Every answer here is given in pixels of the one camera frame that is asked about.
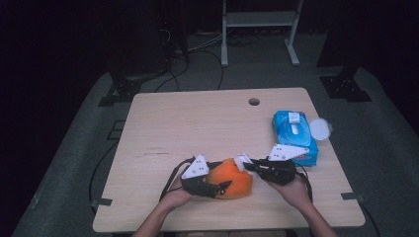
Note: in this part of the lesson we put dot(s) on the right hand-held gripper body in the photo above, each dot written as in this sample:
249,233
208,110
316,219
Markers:
280,171

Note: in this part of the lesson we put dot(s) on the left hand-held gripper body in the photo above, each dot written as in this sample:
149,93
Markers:
197,177

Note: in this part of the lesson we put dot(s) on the large orange fruit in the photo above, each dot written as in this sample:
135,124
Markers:
234,182

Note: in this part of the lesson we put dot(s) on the white wet wipe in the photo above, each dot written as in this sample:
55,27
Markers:
243,161

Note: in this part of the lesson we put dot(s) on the blue wet wipe pack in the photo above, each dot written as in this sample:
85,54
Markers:
296,135

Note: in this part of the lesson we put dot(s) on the person's right hand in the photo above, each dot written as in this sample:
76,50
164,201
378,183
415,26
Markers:
293,194

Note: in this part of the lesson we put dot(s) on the person's left hand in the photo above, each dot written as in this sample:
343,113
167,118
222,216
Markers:
178,196

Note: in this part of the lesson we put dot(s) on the grey tape strip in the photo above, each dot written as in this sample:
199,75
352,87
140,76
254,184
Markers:
351,196
101,202

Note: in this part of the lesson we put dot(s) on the black tape rectangle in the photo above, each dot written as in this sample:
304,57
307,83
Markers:
116,130

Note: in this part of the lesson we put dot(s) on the black stand base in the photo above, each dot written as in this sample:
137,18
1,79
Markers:
346,88
120,94

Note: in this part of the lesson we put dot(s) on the white metal stand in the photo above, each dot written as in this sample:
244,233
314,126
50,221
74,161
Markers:
260,19

